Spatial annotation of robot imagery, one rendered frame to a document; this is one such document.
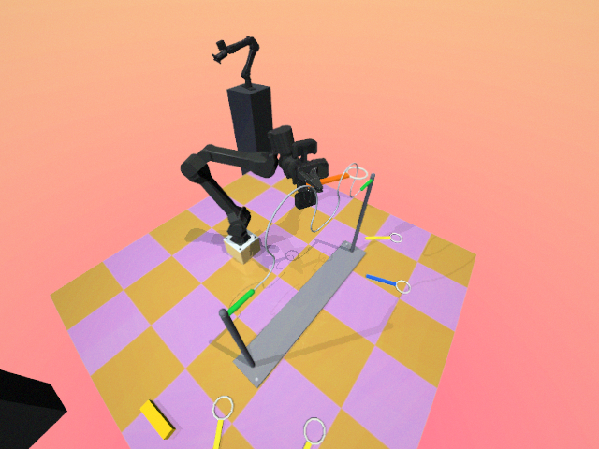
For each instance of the orange bar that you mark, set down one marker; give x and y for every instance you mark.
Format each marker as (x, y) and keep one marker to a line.
(345, 176)

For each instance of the white loop with blue handle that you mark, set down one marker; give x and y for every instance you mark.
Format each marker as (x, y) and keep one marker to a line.
(387, 281)

